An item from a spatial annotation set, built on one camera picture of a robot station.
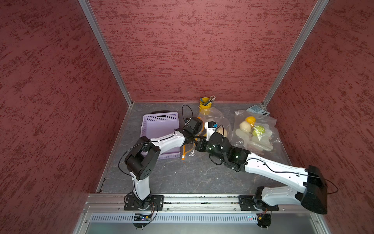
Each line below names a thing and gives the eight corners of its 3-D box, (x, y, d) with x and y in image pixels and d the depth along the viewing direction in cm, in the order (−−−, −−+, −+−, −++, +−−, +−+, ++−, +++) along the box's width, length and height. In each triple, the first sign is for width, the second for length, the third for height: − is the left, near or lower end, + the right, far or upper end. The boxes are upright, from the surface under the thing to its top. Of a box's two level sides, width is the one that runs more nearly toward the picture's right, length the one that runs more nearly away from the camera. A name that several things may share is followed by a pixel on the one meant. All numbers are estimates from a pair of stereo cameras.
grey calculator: (246, 110, 119) (247, 108, 116) (246, 105, 122) (247, 103, 120) (267, 116, 115) (269, 113, 113) (267, 110, 119) (269, 108, 116)
